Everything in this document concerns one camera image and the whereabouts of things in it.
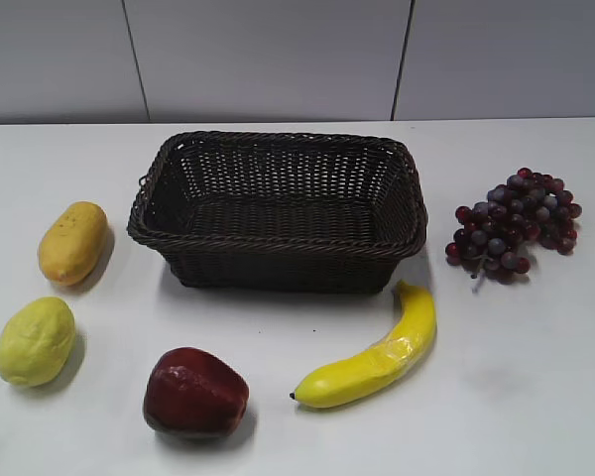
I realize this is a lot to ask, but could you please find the yellow green lemon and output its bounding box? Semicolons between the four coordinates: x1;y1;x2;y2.
0;297;76;388

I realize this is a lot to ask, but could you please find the orange yellow mango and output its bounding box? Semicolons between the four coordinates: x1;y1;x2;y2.
38;201;108;287

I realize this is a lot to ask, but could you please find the purple grape bunch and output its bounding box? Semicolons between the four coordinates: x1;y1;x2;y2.
444;167;583;288

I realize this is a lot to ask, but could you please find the dark red apple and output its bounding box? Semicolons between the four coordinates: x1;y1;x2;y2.
143;347;249;439

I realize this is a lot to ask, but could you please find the black woven basket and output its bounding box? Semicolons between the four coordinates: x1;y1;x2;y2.
127;131;427;294

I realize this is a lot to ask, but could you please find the yellow banana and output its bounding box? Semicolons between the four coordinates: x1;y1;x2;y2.
290;281;437;409

